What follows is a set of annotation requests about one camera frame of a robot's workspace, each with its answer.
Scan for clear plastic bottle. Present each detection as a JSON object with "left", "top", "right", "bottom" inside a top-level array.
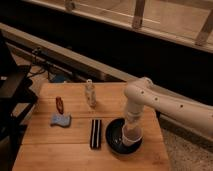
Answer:
[{"left": 85, "top": 79, "right": 96, "bottom": 108}]

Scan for black cables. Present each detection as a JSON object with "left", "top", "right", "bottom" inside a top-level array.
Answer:
[{"left": 28, "top": 47, "right": 56, "bottom": 83}]

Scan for black round saucer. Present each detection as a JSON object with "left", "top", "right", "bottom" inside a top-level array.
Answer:
[{"left": 105, "top": 118, "right": 143, "bottom": 154}]

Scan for blue sponge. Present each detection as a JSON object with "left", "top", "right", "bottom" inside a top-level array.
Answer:
[{"left": 50, "top": 114, "right": 71, "bottom": 128}]

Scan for blue object under table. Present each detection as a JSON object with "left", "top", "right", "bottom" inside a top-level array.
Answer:
[{"left": 51, "top": 75, "right": 68, "bottom": 83}]

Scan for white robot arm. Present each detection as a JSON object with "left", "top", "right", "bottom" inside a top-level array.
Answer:
[{"left": 124, "top": 77, "right": 213, "bottom": 138}]

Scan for red brown small tool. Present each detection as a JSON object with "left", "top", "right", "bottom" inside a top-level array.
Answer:
[{"left": 56, "top": 96, "right": 64, "bottom": 114}]

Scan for white ceramic cup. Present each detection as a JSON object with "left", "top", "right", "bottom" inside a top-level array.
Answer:
[{"left": 122, "top": 125, "right": 143, "bottom": 147}]

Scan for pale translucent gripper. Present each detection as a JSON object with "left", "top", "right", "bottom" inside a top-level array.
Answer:
[{"left": 123, "top": 113, "right": 142, "bottom": 137}]

